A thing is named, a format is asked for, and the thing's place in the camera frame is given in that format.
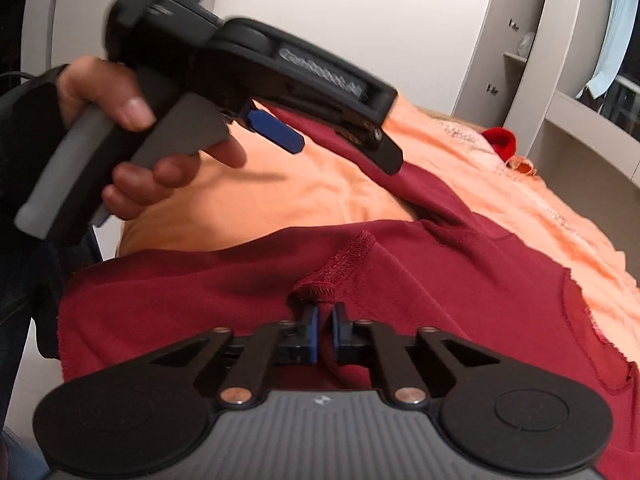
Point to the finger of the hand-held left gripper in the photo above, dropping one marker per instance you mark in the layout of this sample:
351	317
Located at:
380	150
275	132

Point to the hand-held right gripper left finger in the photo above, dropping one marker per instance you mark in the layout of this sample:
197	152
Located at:
312	332

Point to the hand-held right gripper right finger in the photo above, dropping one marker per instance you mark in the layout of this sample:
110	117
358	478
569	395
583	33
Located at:
340	332

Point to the dark red garment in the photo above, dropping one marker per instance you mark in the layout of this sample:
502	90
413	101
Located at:
450	285

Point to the person's left hand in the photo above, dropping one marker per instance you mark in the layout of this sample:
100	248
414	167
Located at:
100	90

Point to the orange blanket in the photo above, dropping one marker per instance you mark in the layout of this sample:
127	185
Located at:
310	190

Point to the small red cloth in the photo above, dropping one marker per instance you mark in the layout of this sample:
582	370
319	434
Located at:
500	141

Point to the beige cabinet unit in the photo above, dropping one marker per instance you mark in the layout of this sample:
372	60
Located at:
565	35

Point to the dark window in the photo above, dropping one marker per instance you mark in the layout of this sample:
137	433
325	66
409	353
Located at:
627	102

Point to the light blue pleated curtain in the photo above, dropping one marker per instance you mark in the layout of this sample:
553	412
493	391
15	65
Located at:
612	35

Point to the person's dark pants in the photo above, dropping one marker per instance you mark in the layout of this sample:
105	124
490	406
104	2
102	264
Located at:
20	310

